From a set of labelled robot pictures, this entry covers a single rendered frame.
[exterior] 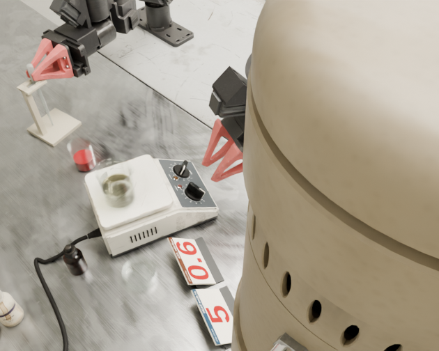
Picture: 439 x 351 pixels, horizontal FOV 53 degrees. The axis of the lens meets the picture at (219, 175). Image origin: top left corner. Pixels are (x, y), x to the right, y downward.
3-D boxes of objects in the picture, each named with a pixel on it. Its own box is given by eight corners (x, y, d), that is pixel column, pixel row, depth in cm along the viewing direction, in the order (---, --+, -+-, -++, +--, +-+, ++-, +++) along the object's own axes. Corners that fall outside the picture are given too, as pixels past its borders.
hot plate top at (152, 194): (150, 155, 79) (150, 152, 78) (175, 205, 72) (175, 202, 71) (83, 177, 75) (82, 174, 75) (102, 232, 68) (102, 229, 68)
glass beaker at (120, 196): (102, 213, 70) (90, 181, 64) (106, 186, 73) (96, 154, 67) (139, 213, 70) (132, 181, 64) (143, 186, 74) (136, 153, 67)
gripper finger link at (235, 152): (205, 185, 65) (250, 141, 62) (187, 152, 69) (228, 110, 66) (232, 196, 70) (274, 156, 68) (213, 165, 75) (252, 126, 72)
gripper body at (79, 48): (76, 49, 83) (104, 31, 87) (40, 32, 86) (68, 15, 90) (84, 78, 88) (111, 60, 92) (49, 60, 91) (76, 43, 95)
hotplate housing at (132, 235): (191, 168, 87) (189, 140, 81) (220, 219, 79) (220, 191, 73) (79, 207, 81) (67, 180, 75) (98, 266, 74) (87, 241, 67)
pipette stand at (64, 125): (56, 110, 98) (37, 61, 88) (81, 124, 95) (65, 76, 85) (27, 131, 93) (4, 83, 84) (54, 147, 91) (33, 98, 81)
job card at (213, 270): (202, 237, 77) (201, 224, 74) (224, 281, 72) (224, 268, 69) (168, 250, 75) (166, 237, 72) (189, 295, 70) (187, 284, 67)
